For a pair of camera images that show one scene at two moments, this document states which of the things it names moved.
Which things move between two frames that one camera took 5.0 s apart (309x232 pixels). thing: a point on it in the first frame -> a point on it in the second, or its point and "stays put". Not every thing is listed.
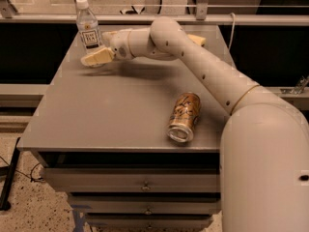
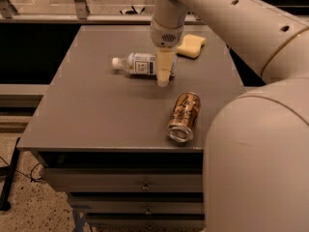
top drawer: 133,180 stays put
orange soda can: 183,116 stays put
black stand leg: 5,193 stays put
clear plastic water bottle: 87,26 -> 144,64
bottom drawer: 151,222 stays put
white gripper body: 120,44 -> 164,37
